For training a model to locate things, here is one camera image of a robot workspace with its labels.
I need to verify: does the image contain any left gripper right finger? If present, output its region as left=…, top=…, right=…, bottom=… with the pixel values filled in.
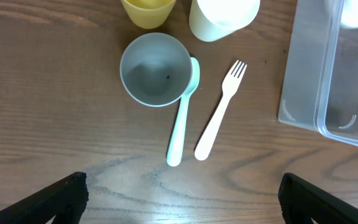
left=278, top=172, right=358, bottom=224

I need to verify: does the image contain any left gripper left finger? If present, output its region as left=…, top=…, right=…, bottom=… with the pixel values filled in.
left=0, top=172, right=89, bottom=224

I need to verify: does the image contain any mint green plastic spoon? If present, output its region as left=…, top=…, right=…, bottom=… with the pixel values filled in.
left=167, top=57, right=200, bottom=167

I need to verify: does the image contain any cream white plastic fork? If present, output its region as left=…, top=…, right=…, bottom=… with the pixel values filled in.
left=195, top=60, right=247, bottom=161

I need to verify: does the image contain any grey plastic cup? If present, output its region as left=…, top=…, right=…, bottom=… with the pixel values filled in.
left=119, top=32, right=192, bottom=107

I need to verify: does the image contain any yellow plastic cup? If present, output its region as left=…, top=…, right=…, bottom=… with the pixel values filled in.
left=121, top=0, right=176, bottom=29

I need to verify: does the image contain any cream white plastic cup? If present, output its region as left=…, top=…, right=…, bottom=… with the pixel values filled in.
left=189, top=0, right=260, bottom=42

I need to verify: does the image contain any clear plastic container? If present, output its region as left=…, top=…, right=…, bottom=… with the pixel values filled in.
left=278, top=0, right=358, bottom=146

